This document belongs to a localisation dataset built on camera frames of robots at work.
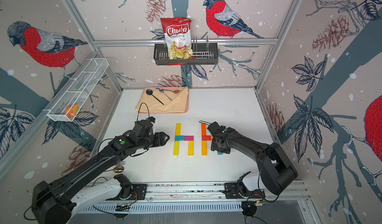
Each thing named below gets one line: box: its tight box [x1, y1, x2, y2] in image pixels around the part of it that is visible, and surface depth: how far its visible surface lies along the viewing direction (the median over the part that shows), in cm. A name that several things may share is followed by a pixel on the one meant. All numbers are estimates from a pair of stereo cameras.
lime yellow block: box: [187, 140, 194, 157], surface depth 90 cm
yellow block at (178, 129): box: [175, 123, 182, 136], surface depth 100 cm
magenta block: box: [184, 135, 195, 141], surface depth 94 cm
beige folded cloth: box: [134, 87, 189, 113], surface depth 116 cm
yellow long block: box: [173, 140, 180, 157], surface depth 90 cm
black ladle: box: [146, 89, 165, 106], surface depth 120 cm
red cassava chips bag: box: [160, 16, 196, 66], surface depth 85 cm
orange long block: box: [200, 123, 207, 140], surface depth 99 cm
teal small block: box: [174, 135, 185, 141], surface depth 95 cm
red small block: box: [201, 135, 212, 141], surface depth 94 cm
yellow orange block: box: [201, 140, 208, 157], surface depth 90 cm
